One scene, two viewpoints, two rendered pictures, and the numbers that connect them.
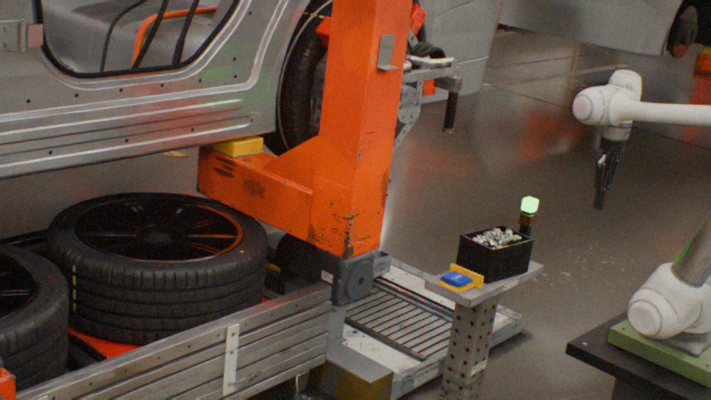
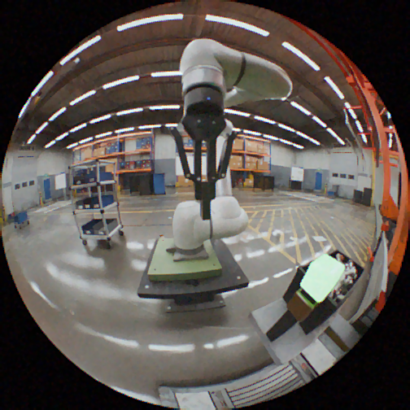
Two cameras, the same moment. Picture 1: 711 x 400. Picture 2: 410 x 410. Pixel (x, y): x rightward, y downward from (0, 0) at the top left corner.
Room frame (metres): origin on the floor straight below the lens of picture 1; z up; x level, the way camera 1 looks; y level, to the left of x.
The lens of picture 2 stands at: (3.10, -0.64, 0.74)
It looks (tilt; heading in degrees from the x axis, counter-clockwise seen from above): 13 degrees down; 219
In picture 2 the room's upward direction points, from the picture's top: straight up
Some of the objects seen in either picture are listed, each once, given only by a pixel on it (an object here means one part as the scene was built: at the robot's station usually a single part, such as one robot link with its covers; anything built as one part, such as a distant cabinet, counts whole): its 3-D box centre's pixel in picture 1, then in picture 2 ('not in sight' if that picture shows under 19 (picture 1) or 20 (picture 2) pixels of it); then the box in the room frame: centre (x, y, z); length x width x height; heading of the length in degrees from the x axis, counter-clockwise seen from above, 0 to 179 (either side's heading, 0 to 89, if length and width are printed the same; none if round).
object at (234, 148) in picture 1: (235, 142); not in sight; (3.04, 0.41, 0.71); 0.14 x 0.14 x 0.05; 51
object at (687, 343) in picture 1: (685, 328); (185, 246); (2.74, -1.07, 0.37); 0.22 x 0.18 x 0.06; 141
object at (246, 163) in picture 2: not in sight; (227, 159); (-5.68, -5.41, 2.30); 8.30 x 1.23 x 4.60; 139
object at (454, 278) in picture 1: (456, 280); not in sight; (2.68, -0.34, 0.47); 0.07 x 0.07 x 0.02; 51
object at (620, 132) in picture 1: (615, 129); (203, 88); (2.93, -0.78, 0.93); 0.09 x 0.09 x 0.06
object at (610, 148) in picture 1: (610, 151); (203, 117); (2.93, -0.78, 0.86); 0.08 x 0.07 x 0.09; 141
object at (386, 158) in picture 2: not in sight; (381, 134); (1.21, 1.21, 1.75); 0.20 x 0.18 x 2.45; 51
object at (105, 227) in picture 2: not in sight; (94, 204); (3.13, -2.36, 0.50); 0.53 x 0.42 x 1.00; 141
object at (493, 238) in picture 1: (494, 251); (329, 285); (2.83, -0.46, 0.51); 0.20 x 0.14 x 0.13; 133
